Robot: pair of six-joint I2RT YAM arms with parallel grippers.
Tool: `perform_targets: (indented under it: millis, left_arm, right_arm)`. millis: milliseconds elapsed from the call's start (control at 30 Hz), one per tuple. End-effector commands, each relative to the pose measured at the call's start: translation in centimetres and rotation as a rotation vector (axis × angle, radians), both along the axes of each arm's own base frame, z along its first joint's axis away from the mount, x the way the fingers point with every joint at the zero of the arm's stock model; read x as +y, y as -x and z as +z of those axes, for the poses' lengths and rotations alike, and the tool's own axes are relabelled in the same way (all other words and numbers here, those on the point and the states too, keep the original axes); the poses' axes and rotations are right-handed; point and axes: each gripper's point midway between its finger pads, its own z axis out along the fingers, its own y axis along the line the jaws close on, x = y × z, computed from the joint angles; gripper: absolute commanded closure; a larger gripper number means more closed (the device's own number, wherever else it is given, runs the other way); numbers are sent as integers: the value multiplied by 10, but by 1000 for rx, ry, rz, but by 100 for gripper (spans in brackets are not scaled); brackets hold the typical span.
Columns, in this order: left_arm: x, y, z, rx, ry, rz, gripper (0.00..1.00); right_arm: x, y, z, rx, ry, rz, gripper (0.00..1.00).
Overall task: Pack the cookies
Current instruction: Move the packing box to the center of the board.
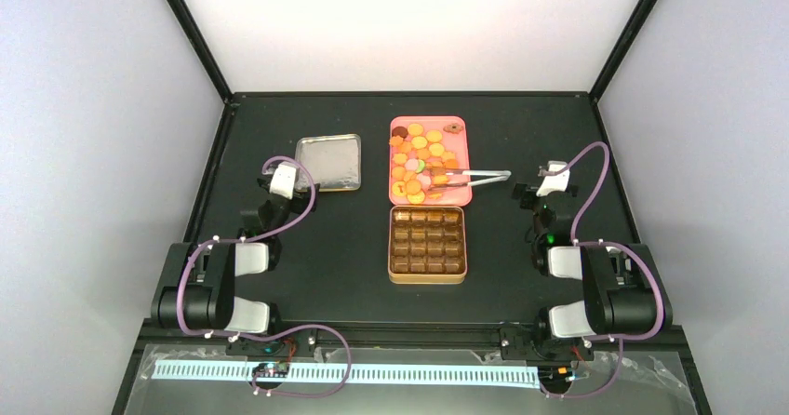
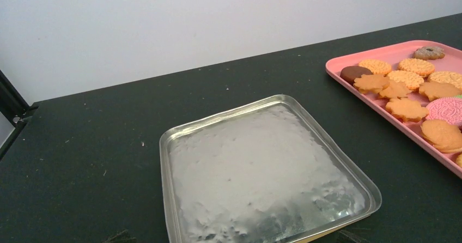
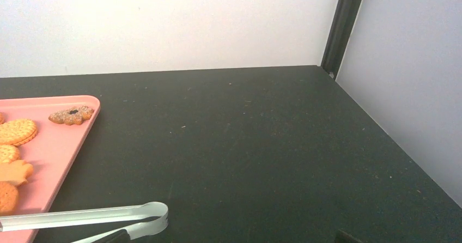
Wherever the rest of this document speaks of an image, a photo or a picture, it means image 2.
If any silver metal tin lid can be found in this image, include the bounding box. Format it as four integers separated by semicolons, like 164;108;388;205
159;94;382;242

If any flower-shaped tan cookie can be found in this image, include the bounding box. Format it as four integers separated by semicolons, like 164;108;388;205
353;74;390;94
385;98;429;123
378;80;412;99
418;82;461;101

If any dark chocolate round cookie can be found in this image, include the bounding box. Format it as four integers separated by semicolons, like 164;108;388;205
340;65;373;85

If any round dotted yellow biscuit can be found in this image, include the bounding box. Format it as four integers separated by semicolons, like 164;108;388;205
427;71;462;89
387;70;424;91
358;59;392;75
397;58;435;78

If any black frame post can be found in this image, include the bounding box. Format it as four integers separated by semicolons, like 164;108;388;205
1;71;40;160

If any pink sandwich cookie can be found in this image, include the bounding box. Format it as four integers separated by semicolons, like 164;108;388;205
425;97;461;128

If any round swirl tan cookie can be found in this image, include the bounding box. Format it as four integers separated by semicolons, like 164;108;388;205
421;119;461;153

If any pink plastic tray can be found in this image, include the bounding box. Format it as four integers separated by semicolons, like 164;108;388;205
325;40;461;178

